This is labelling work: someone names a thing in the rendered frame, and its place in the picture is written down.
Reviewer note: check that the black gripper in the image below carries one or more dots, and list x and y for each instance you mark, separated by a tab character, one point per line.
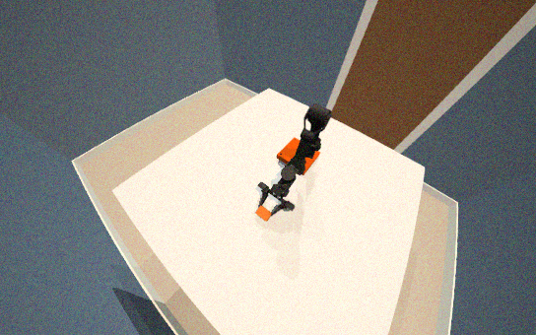
285	204

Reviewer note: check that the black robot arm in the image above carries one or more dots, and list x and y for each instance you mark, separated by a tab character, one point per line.
318	118

